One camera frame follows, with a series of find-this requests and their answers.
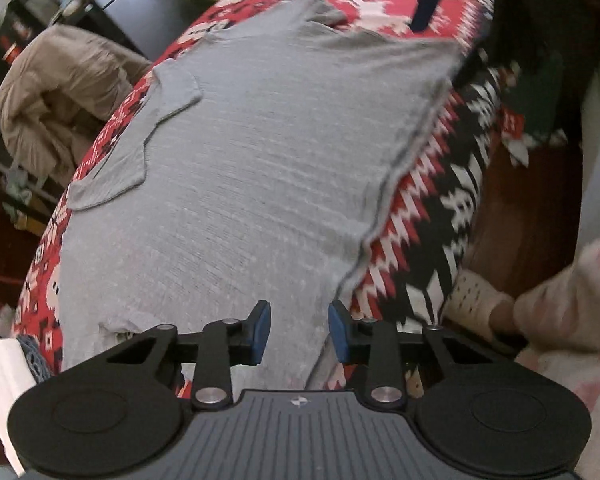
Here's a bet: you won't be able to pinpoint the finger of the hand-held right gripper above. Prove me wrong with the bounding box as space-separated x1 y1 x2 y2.
410 0 448 33

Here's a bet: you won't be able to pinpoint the white dotted slipper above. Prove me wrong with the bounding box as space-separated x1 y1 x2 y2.
442 270 516 333

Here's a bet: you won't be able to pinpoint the beige padded jacket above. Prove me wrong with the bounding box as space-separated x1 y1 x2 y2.
0 25 153 188

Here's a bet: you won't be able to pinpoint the white cloth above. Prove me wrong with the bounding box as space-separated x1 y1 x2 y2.
0 337 41 476

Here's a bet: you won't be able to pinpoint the red patterned blanket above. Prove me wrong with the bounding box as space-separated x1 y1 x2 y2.
12 0 531 401

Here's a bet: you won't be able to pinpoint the white pink fleece pyjamas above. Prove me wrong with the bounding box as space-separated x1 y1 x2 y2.
512 232 600 480

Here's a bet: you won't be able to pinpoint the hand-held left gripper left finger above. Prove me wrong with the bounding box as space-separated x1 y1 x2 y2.
106 300 272 409

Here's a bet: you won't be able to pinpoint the grey knitted sweater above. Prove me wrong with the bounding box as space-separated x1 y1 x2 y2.
60 0 466 391

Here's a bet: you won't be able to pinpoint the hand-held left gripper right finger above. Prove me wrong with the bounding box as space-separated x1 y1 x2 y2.
327 300 493 406

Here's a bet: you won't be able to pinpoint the blue grey knitted cloth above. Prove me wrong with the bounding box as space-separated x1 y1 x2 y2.
17 335 56 386

